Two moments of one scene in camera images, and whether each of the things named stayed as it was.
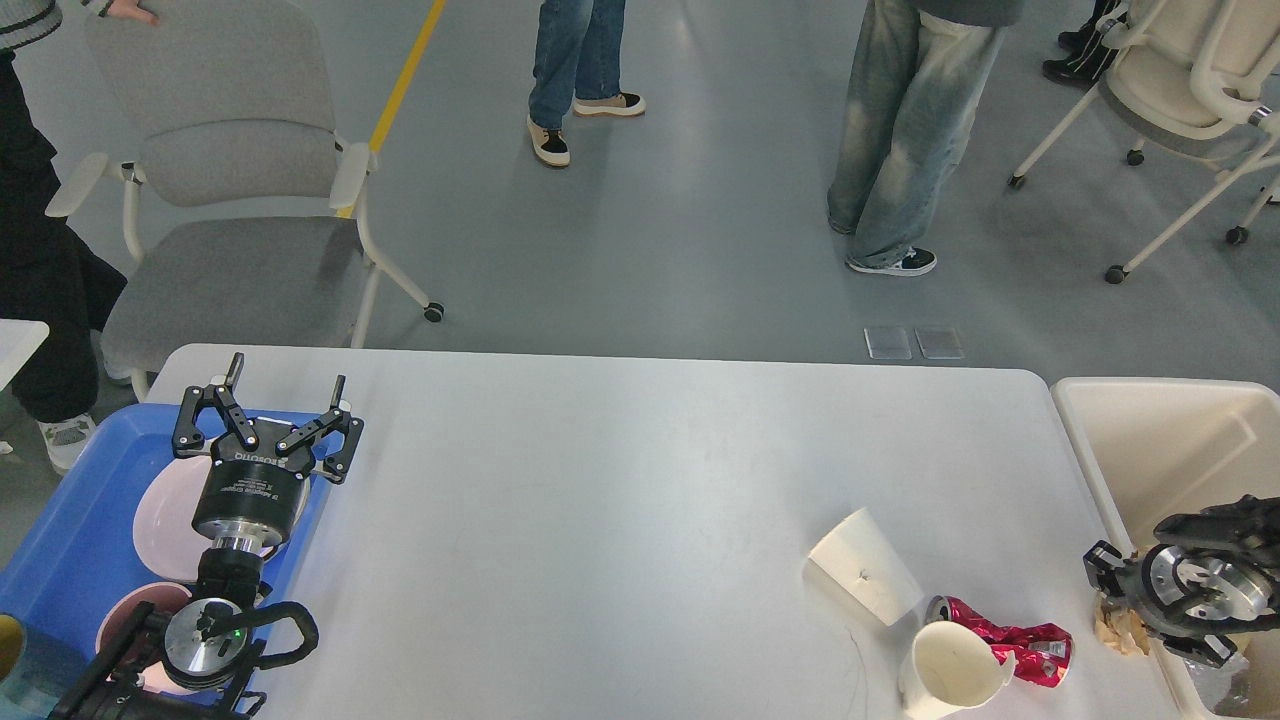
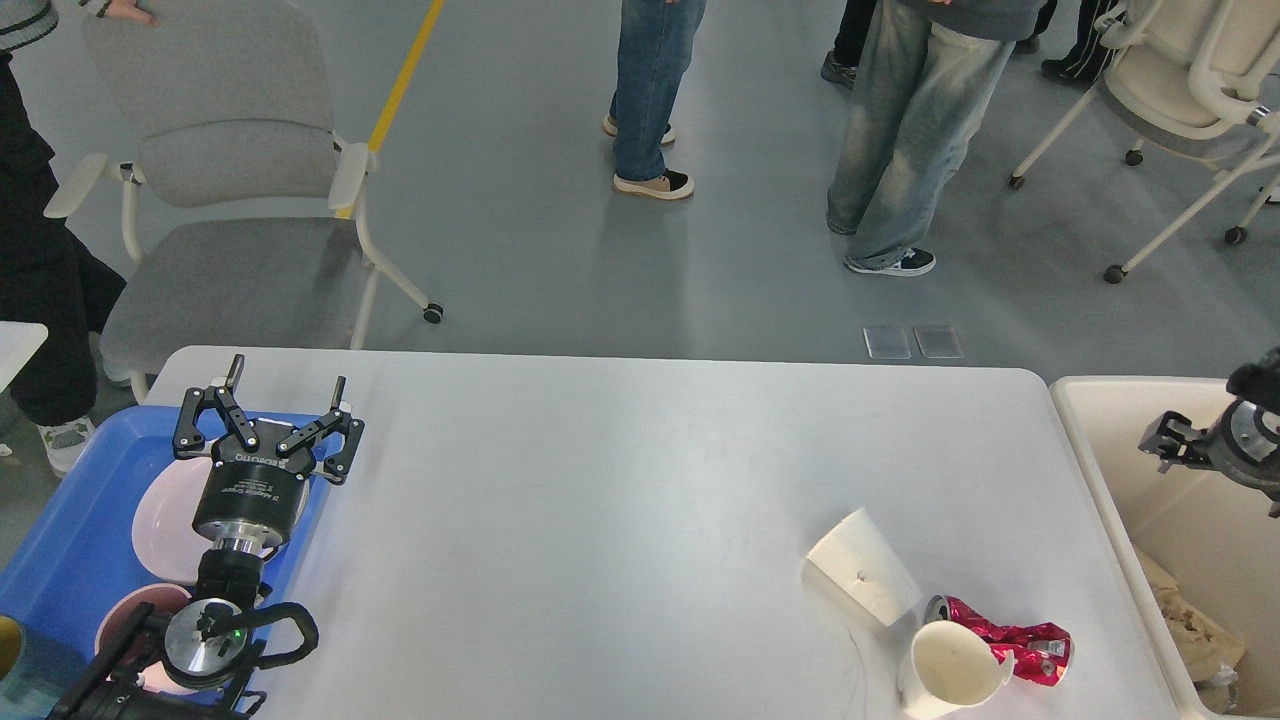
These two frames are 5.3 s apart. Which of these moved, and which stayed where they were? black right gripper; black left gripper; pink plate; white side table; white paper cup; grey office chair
Moved: black right gripper
Stayed: grey office chair; pink plate; white side table; white paper cup; black left gripper
